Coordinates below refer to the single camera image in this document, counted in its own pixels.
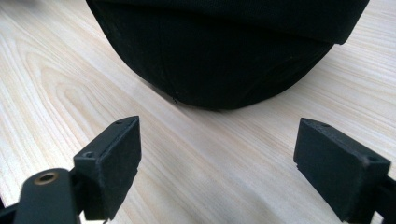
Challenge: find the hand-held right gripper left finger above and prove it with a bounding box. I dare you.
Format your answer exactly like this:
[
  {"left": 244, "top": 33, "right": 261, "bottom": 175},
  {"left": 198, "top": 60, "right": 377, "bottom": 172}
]
[{"left": 73, "top": 115, "right": 142, "bottom": 221}]

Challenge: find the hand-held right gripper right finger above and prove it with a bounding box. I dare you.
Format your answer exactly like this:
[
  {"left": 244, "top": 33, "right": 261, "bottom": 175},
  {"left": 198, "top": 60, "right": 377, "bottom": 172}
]
[{"left": 292, "top": 117, "right": 392, "bottom": 224}]

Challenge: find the black cap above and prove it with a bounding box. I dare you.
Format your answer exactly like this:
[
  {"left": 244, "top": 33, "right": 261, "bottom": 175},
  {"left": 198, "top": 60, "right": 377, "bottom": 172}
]
[{"left": 85, "top": 0, "right": 371, "bottom": 111}]

